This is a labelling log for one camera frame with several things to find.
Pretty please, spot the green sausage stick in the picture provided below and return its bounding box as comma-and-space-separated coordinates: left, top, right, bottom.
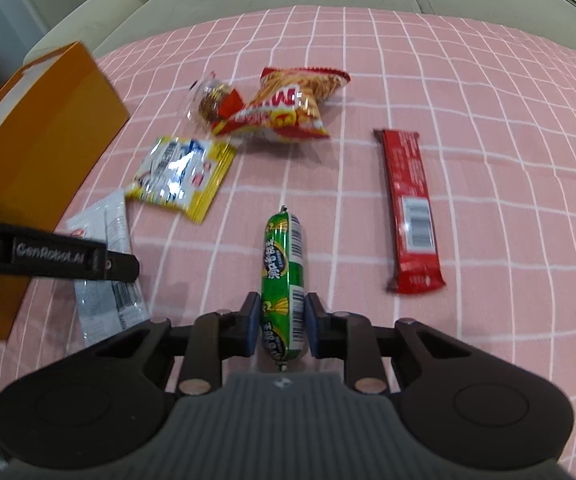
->
260, 206, 305, 370

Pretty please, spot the red chocolate bar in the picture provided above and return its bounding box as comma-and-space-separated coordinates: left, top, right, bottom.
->
374, 129, 445, 295

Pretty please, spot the white snack packet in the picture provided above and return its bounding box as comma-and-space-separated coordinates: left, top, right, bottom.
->
67, 190, 148, 347

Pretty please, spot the yellow instant drink sachet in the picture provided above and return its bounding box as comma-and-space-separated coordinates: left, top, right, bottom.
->
125, 136, 236, 224

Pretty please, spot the small clear nut snack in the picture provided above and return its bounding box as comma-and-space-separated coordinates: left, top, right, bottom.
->
185, 72, 245, 127

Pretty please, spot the orange fries snack bag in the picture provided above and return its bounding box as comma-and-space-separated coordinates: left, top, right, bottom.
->
210, 67, 351, 143

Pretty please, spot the orange cardboard box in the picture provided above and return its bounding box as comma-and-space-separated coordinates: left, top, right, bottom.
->
0, 42, 128, 340

